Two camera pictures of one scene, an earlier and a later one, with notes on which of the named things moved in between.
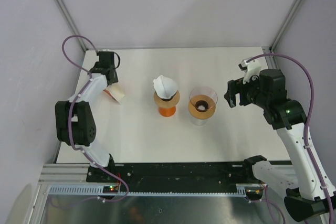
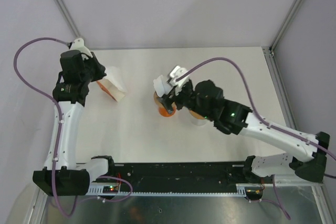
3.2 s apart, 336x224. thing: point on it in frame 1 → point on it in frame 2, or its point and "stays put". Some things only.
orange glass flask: (167, 112) stays put
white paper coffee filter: (165, 87) stays put
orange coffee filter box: (115, 92) stays put
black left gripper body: (115, 79) → (92, 71)
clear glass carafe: (200, 122) stays put
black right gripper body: (249, 93) → (187, 98)
